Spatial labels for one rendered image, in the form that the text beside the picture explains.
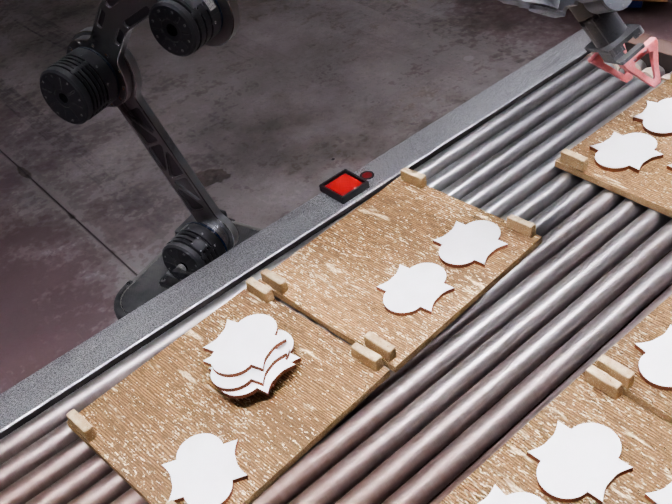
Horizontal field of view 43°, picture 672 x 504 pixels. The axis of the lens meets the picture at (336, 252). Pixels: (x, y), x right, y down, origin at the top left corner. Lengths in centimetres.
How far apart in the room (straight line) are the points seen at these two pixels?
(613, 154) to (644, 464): 75
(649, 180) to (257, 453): 94
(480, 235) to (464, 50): 269
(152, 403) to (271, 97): 278
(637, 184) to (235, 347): 85
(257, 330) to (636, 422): 61
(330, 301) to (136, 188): 224
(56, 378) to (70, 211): 214
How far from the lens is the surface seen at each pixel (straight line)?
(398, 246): 163
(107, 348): 162
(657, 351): 144
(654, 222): 173
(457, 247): 161
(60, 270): 340
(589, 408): 136
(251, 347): 142
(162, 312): 165
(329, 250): 165
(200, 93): 426
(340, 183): 183
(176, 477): 135
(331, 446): 135
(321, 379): 142
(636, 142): 188
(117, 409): 148
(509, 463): 129
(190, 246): 261
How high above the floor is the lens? 199
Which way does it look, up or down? 40 degrees down
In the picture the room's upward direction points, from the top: 10 degrees counter-clockwise
